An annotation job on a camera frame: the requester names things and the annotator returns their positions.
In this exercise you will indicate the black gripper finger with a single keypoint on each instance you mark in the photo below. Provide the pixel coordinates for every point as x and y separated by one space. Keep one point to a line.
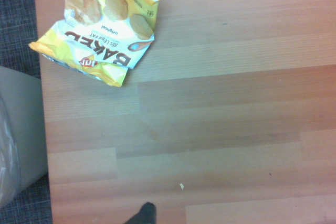
146 214

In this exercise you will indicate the yellow Lays Baked chip bag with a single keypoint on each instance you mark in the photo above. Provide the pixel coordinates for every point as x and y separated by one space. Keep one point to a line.
105 32

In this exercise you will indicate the clear plastic bin liner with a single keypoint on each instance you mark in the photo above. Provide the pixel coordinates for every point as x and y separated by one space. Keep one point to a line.
6 155

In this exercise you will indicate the grey plastic trash bin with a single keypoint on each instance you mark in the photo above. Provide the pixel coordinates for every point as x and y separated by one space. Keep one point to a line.
25 119

